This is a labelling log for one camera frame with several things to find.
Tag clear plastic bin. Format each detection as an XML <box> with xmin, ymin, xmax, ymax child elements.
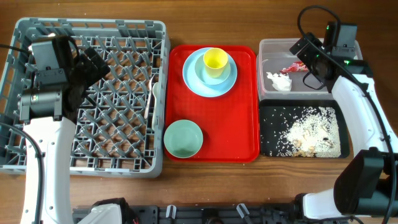
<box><xmin>256</xmin><ymin>38</ymin><xmax>368</xmax><ymax>105</ymax></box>

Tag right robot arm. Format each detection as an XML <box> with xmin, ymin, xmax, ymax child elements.
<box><xmin>290</xmin><ymin>22</ymin><xmax>397</xmax><ymax>223</ymax></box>

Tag yellow plastic cup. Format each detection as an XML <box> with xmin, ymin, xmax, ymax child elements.
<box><xmin>203</xmin><ymin>48</ymin><xmax>229</xmax><ymax>78</ymax></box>

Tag light blue plate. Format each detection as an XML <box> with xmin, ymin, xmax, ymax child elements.
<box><xmin>182</xmin><ymin>47</ymin><xmax>238</xmax><ymax>98</ymax></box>

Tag red snack wrapper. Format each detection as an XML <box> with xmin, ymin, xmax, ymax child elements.
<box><xmin>280</xmin><ymin>61</ymin><xmax>308</xmax><ymax>73</ymax></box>

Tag black plastic tray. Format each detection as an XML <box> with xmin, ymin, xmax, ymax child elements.
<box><xmin>258</xmin><ymin>99</ymin><xmax>351</xmax><ymax>159</ymax></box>

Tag rice and peanut leftovers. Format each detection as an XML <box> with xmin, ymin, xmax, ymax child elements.
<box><xmin>261</xmin><ymin>106</ymin><xmax>342</xmax><ymax>157</ymax></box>

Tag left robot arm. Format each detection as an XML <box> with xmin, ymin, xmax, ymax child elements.
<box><xmin>18</xmin><ymin>35</ymin><xmax>110</xmax><ymax>223</ymax></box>

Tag white plastic spoon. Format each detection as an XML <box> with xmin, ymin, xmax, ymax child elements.
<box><xmin>152</xmin><ymin>82</ymin><xmax>160</xmax><ymax>130</ymax></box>

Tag light green small plate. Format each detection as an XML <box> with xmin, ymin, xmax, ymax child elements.
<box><xmin>194</xmin><ymin>55</ymin><xmax>231</xmax><ymax>86</ymax></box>

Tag grey plastic dishwasher rack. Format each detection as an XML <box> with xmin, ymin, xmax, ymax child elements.
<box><xmin>1</xmin><ymin>17</ymin><xmax>170</xmax><ymax>178</ymax></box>

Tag white tissue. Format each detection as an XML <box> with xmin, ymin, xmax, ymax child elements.
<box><xmin>266</xmin><ymin>72</ymin><xmax>292</xmax><ymax>92</ymax></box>

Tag red plastic tray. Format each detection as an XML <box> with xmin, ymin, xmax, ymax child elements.
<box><xmin>165</xmin><ymin>45</ymin><xmax>259</xmax><ymax>163</ymax></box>

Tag light green bowl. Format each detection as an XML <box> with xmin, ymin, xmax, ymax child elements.
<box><xmin>164</xmin><ymin>119</ymin><xmax>203</xmax><ymax>159</ymax></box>

